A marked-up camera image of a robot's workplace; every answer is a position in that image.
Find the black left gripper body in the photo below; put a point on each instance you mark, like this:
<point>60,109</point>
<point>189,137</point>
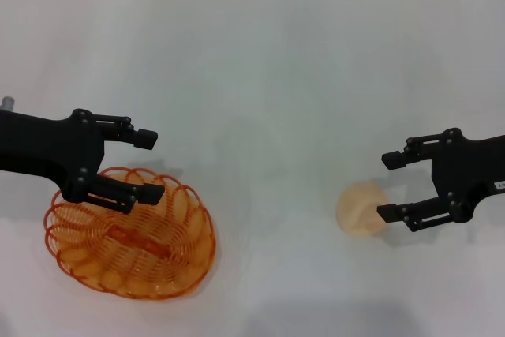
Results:
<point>47,147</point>

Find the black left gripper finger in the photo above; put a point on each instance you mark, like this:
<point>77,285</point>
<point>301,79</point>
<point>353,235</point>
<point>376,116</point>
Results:
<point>144,139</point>
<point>152,194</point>

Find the pale round bread bun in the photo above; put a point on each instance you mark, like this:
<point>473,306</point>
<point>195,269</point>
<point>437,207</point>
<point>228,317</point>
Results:
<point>355,210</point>

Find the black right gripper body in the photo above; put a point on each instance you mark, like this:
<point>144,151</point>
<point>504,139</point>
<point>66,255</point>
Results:
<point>469,167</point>

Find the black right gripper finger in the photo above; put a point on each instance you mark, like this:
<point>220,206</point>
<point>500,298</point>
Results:
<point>394,160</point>
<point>388,212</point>

